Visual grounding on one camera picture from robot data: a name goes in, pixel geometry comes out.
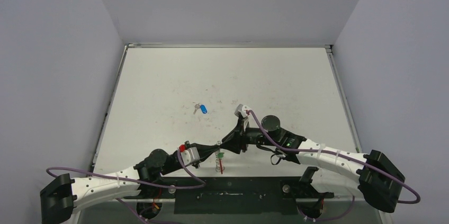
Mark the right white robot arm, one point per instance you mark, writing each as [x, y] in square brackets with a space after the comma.
[372, 176]

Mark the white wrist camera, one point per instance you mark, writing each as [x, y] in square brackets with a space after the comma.
[189, 156]
[242, 111]

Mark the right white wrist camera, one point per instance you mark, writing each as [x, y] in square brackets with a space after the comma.
[242, 111]

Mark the metal keyring with red handle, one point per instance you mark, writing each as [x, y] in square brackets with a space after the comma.
[219, 166]

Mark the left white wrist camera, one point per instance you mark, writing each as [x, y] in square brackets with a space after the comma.
[189, 156]

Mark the blue capped key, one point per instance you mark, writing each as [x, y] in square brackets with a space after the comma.
[200, 108]

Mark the aluminium table frame rail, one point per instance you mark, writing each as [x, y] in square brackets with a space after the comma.
[157, 88]

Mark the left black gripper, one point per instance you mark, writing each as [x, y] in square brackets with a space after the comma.
[203, 150]

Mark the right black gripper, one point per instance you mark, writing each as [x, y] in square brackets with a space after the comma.
[239, 136]

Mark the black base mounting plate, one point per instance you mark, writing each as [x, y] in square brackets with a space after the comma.
[233, 195]

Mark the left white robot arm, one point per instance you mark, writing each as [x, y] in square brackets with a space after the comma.
[72, 190]

